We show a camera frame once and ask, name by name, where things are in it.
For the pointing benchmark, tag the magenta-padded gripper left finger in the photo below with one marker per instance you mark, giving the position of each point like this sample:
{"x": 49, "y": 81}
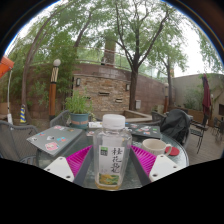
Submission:
{"x": 59, "y": 166}

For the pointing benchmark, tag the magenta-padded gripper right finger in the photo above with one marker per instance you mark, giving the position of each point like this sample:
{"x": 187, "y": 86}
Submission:
{"x": 165, "y": 166}

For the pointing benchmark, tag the clear plastic drink bottle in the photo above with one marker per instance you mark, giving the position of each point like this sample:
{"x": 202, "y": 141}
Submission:
{"x": 111, "y": 156}

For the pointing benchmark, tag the flat round red coaster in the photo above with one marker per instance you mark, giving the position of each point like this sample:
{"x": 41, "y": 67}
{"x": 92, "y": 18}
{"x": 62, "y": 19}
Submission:
{"x": 175, "y": 151}

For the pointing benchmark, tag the white ribbed mug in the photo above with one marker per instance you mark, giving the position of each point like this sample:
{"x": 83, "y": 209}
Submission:
{"x": 153, "y": 147}

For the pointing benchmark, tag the grey laptop with stickers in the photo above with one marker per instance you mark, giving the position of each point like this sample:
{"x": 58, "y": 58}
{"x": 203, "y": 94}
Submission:
{"x": 55, "y": 140}

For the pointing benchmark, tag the black jacket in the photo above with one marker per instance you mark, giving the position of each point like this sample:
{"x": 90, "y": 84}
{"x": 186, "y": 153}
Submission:
{"x": 175, "y": 125}

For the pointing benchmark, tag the small printed card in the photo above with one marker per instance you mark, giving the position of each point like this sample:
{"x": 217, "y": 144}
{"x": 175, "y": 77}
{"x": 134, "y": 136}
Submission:
{"x": 90, "y": 133}

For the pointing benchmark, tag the grey wicker chair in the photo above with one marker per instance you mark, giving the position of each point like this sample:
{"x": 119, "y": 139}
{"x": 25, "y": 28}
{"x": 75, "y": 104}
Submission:
{"x": 61, "y": 118}
{"x": 16, "y": 140}

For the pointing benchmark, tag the black metal chair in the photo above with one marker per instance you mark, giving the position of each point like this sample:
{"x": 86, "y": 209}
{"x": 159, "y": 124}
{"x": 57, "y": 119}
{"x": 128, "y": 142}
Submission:
{"x": 198, "y": 131}

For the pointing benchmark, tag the white printed booklet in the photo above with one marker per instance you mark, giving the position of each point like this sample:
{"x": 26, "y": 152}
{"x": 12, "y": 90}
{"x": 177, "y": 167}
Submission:
{"x": 95, "y": 125}

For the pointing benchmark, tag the green plant in teal pot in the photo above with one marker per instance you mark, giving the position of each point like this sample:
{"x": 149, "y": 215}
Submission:
{"x": 79, "y": 106}

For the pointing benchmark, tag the blue yellow striped cone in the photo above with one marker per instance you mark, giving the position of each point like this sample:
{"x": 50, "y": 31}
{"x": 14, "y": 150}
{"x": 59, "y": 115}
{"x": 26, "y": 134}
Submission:
{"x": 22, "y": 115}

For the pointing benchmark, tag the maroon closed umbrella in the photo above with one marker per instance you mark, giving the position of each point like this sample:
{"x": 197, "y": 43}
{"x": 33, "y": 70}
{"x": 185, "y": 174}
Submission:
{"x": 206, "y": 95}

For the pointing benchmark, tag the orange canopy tent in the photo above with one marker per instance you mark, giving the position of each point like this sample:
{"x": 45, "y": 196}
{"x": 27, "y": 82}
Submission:
{"x": 5, "y": 65}

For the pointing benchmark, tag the grey wall box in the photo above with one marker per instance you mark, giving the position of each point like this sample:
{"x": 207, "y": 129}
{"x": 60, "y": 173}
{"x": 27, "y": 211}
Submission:
{"x": 138, "y": 104}

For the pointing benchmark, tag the slim globe lamp post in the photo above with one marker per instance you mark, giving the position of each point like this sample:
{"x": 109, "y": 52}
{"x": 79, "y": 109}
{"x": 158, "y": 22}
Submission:
{"x": 166, "y": 98}

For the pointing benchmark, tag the wall lantern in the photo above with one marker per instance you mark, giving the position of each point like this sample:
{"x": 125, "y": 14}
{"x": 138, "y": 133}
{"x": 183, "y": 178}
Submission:
{"x": 78, "y": 81}
{"x": 127, "y": 87}

